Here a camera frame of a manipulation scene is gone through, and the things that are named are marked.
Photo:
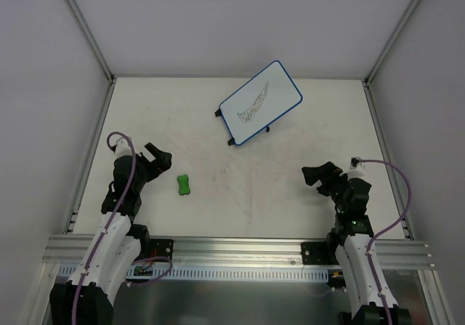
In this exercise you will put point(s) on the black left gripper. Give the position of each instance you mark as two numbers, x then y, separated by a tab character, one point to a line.
151	163

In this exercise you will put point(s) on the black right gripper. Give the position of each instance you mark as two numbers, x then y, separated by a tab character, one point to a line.
328	179

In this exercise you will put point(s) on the green whiteboard eraser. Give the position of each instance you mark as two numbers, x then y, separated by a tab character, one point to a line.
184	184

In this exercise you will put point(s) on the blue framed whiteboard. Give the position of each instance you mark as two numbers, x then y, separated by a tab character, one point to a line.
258	103

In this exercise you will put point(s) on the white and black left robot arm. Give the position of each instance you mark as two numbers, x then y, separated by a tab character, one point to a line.
88	296

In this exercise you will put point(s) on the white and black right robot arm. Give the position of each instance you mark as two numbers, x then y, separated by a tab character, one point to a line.
351	245

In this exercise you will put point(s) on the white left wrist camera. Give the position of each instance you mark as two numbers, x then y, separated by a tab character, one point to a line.
122	148

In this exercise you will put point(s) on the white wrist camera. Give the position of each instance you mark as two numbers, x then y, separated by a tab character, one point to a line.
122	148
356	168

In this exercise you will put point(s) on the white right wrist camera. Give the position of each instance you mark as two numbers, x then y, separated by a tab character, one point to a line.
356	168

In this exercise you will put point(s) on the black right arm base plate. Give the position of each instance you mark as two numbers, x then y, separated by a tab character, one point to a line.
318	253

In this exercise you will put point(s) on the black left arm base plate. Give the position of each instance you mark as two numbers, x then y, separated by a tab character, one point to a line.
160	247

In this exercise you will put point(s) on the white slotted cable duct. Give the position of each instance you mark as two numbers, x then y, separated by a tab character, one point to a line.
197	273

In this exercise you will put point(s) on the aluminium mounting rail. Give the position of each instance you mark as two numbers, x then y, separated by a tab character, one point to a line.
250	252

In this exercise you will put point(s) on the aluminium left frame post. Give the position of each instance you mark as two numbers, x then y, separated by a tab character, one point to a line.
86	31

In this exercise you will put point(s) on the aluminium frame post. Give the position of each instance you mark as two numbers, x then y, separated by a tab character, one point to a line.
86	31
392	38

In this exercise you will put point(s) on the aluminium right frame post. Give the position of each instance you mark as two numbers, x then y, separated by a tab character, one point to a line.
392	38

